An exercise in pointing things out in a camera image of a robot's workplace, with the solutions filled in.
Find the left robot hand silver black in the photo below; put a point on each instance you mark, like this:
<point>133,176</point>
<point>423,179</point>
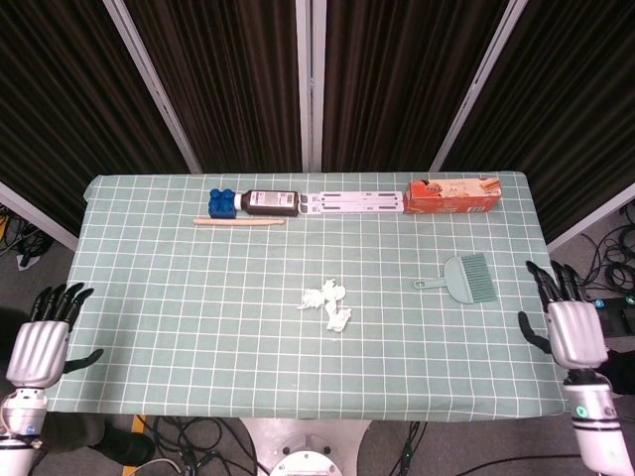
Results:
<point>37,354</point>

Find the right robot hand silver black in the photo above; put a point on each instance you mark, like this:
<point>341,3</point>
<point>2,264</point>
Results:
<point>578,334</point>

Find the small green hand broom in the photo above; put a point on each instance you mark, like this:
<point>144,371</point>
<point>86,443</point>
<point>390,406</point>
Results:
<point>459,280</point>

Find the white paper ball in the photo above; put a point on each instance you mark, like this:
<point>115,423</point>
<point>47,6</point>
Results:
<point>333,290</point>
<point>311,299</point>
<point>339,320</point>

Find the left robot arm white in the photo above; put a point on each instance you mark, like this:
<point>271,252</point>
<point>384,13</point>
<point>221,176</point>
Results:
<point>17,431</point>

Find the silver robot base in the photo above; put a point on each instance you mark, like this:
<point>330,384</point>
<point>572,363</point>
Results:
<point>302,446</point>

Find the black trouser leg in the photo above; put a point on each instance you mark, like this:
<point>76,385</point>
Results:
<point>622,369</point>

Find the olive trouser leg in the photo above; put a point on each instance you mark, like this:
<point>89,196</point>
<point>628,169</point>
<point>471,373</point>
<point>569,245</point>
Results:
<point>69,436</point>

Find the black shoe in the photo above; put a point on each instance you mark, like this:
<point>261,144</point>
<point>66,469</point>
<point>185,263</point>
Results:
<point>126,443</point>

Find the green checked tablecloth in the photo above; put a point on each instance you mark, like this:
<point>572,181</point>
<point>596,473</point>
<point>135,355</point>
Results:
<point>198,322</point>

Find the orange cardboard box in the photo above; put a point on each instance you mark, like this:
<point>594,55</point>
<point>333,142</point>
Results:
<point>451,196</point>

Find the dark pleated curtain panel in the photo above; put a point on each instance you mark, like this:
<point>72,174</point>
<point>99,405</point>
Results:
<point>397,84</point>
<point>223,84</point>
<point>59,109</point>
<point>560,109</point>

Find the blue toy building block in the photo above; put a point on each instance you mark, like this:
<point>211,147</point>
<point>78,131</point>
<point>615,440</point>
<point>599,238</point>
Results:
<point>221,203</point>

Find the beige wooden stick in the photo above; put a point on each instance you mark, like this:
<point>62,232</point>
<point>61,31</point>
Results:
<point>238,222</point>

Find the white flat package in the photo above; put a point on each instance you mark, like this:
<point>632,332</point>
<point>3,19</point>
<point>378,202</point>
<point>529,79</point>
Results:
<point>352,202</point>

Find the brown bottle with label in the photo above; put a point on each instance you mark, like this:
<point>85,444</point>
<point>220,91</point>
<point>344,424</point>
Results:
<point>270,203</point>

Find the aluminium frame post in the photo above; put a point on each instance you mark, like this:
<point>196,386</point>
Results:
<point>478,84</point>
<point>35,213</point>
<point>151,84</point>
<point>590,215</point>
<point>310,84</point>

